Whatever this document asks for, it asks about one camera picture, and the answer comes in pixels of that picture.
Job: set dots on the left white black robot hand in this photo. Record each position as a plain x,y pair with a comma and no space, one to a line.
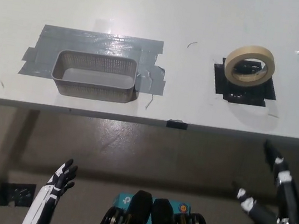
48,195

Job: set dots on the beige masking tape roll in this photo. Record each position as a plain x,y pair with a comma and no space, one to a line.
231,63

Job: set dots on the black tape square patch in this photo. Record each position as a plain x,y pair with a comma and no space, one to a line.
253,97

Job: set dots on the teal cardboard box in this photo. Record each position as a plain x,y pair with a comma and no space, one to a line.
124,199

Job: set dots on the small grey mesh basket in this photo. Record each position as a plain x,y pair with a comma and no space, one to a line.
92,78

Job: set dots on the grey duct tape patch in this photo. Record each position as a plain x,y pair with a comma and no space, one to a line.
92,42

